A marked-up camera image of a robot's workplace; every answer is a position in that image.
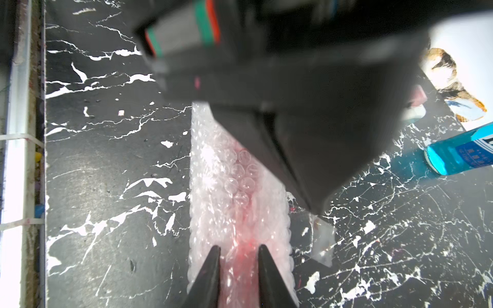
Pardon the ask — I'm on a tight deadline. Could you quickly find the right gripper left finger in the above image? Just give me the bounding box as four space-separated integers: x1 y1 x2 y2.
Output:
182 245 221 308

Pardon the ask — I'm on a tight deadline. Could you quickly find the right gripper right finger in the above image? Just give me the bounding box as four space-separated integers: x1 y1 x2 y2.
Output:
258 245 297 308

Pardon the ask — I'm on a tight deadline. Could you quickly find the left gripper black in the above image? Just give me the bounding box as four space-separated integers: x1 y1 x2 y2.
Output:
130 1 492 214

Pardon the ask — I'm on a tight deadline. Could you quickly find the clear tape piece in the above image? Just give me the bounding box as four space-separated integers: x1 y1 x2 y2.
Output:
310 215 336 268

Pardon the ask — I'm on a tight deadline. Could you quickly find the bubble wrap sheet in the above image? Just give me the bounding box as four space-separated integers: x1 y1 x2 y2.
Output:
187 103 298 307

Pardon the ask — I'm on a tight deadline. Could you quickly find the grey tape dispenser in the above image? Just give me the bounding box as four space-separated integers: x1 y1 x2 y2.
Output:
401 85 428 126

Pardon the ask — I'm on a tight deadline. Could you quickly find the blue wine bottle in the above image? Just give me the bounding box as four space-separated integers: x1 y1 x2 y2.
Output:
390 122 493 180

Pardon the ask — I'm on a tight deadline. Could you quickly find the aluminium front rail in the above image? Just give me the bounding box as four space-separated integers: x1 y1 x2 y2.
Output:
1 1 43 307

